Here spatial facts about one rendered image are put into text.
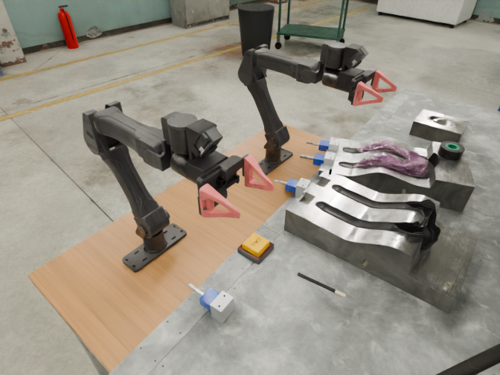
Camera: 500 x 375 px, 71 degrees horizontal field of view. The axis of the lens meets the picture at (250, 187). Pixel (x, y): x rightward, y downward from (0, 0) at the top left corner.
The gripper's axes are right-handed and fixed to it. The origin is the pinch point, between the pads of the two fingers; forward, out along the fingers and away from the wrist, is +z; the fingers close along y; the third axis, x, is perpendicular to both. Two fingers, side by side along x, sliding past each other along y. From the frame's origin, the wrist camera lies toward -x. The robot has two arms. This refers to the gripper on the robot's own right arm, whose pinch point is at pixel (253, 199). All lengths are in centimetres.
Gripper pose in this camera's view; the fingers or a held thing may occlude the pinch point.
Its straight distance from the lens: 63.0
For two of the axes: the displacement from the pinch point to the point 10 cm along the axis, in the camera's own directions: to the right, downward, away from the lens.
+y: 6.4, -4.8, 6.0
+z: 7.7, 4.1, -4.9
